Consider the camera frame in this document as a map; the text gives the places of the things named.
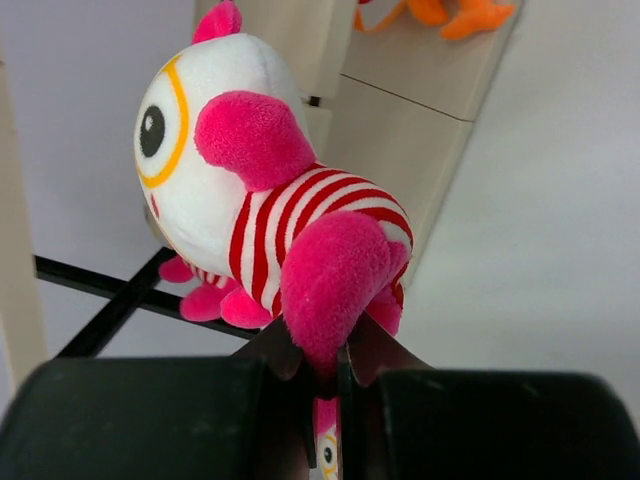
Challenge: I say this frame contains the striped magenta plush on shelf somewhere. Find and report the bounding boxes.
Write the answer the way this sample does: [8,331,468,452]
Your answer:
[159,255,273,329]

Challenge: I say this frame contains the orange fish plush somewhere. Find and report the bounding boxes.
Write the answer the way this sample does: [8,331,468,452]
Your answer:
[353,0,516,41]

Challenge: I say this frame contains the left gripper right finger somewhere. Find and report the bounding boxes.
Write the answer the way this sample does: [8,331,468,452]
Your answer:
[337,317,639,479]

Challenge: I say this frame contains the magenta owl plush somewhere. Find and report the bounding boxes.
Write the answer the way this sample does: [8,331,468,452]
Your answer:
[133,1,413,376]

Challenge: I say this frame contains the beige three-tier shelf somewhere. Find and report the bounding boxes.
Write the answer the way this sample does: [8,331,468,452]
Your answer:
[0,0,524,386]

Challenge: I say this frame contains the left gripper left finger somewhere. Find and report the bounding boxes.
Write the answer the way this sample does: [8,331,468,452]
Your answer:
[1,320,313,479]

